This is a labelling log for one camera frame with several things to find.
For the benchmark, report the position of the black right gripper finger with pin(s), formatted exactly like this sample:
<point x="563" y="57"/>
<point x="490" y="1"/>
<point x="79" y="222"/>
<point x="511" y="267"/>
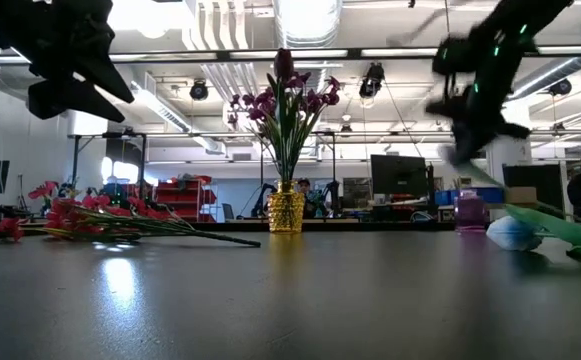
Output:
<point x="455" y="152"/>

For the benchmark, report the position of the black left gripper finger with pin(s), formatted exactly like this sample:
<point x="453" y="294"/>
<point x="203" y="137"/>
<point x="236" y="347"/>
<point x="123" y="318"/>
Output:
<point x="65" y="100"/>
<point x="105" y="72"/>

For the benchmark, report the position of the blue flower green stem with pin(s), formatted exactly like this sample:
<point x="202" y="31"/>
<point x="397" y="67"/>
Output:
<point x="512" y="234"/>

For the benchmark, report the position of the red flower bunch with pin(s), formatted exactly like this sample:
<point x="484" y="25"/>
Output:
<point x="100" y="217"/>

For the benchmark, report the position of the purple flower bunch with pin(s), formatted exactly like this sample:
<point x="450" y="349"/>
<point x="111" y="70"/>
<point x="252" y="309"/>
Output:
<point x="262" y="107"/>

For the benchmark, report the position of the black background robot arm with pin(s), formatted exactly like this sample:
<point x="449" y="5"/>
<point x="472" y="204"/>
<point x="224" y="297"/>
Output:
<point x="262" y="199"/>

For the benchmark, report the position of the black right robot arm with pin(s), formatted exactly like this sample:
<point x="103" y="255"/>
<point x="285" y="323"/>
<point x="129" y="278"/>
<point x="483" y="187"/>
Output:
<point x="510" y="30"/>

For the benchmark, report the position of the purple glass vase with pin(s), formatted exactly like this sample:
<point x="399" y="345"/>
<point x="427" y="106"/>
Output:
<point x="470" y="212"/>

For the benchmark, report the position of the yellow textured glass vase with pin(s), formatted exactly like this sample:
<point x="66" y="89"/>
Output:
<point x="286" y="210"/>

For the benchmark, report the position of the blue storage bins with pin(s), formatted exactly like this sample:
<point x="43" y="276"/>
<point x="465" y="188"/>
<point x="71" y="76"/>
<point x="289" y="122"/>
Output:
<point x="487" y="195"/>

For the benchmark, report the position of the black computer monitor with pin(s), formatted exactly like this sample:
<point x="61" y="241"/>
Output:
<point x="397" y="174"/>

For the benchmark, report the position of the cardboard box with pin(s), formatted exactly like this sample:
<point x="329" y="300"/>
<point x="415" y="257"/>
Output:
<point x="521" y="195"/>

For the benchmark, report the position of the black panel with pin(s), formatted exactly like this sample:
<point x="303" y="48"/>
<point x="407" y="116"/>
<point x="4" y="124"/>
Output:
<point x="532" y="177"/>

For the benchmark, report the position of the red shelf cart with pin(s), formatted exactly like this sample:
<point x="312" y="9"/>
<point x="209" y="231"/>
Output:
<point x="185" y="200"/>

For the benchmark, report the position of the person with cap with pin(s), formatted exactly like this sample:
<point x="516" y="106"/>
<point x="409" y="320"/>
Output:
<point x="304" y="192"/>

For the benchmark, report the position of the dark purple tulip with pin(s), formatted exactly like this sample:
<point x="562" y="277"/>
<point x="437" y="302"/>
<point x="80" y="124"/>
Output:
<point x="283" y="65"/>

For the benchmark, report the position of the black hanging camera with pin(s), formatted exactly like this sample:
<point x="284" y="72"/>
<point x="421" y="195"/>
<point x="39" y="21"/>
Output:
<point x="560" y="87"/>
<point x="199" y="90"/>
<point x="372" y="81"/>

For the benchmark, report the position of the black background station frame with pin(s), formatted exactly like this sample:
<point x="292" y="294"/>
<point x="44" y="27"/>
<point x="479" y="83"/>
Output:
<point x="195" y="134"/>

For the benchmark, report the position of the black overhead frame bar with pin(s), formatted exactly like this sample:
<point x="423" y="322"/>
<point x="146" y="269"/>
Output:
<point x="220" y="55"/>

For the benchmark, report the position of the silver ventilation duct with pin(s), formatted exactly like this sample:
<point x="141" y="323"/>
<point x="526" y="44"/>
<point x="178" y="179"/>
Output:
<point x="307" y="25"/>

